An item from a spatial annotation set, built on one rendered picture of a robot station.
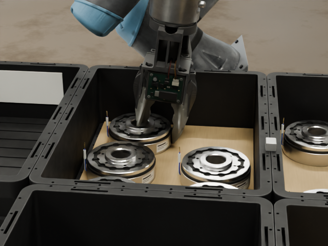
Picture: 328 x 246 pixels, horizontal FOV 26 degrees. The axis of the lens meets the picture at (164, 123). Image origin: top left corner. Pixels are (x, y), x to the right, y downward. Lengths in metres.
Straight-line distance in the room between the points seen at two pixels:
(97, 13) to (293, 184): 0.39
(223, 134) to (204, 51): 0.22
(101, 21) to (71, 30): 3.26
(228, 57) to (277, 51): 2.66
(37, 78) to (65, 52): 2.75
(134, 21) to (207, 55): 0.15
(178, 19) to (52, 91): 0.32
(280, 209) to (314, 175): 0.28
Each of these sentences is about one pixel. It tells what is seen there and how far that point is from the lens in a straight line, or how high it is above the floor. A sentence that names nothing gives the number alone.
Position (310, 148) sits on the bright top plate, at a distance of 1.12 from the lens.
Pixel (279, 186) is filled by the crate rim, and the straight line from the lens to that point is 0.87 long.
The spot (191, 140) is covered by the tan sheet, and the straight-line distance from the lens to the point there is 1.18.
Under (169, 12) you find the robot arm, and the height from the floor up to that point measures 1.07.
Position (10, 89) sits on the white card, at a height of 0.88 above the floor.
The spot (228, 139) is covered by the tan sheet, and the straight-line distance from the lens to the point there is 1.19.
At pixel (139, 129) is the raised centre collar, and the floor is 0.87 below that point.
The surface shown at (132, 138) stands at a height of 0.86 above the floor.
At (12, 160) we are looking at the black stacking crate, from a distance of 1.15.
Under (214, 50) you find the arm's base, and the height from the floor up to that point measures 0.90.
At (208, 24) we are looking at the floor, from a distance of 4.45.
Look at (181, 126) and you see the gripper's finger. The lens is 1.13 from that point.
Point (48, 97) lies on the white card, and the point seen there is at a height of 0.87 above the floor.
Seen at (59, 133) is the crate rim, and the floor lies 0.93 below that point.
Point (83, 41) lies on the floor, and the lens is 4.17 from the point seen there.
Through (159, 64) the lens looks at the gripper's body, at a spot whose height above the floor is 0.99.
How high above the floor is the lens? 1.37
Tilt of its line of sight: 26 degrees down
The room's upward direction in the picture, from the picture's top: straight up
